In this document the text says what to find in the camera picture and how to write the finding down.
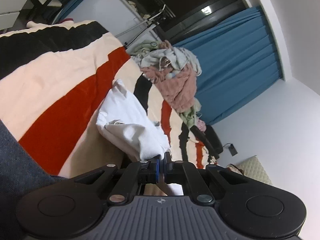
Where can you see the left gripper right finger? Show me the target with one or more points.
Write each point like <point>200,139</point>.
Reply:
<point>203,186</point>

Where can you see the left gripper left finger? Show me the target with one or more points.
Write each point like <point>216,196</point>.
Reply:
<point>117,186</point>

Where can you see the white polo shirt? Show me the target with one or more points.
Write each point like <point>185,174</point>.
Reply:
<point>123,121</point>

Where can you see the green patterned blanket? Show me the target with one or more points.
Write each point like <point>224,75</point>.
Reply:
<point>189,117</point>

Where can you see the pink fluffy blanket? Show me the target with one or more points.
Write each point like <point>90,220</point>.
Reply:
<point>177,89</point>

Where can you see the blue jeans leg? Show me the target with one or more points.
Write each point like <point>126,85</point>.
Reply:
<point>20,174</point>

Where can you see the striped bed blanket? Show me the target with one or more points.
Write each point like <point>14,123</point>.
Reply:
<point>54,79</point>

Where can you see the blue curtain right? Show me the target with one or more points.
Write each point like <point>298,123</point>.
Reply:
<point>239,61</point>

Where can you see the garment steamer stand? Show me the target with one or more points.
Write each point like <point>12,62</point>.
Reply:
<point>150,24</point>

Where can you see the dark window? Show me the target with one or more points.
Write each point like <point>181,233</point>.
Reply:
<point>176,20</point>

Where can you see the black wall charger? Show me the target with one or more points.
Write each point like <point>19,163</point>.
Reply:
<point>231,148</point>

